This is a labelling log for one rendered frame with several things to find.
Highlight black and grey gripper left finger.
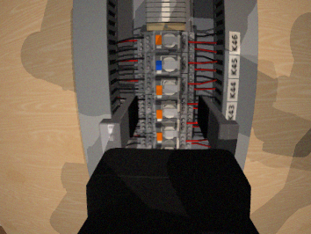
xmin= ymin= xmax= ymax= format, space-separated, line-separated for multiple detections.
xmin=99 ymin=96 xmax=139 ymax=155

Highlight grey relay panel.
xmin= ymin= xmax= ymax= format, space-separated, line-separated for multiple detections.
xmin=73 ymin=0 xmax=258 ymax=176

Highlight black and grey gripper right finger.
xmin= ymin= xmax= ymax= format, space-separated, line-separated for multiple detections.
xmin=197 ymin=96 xmax=240 ymax=156

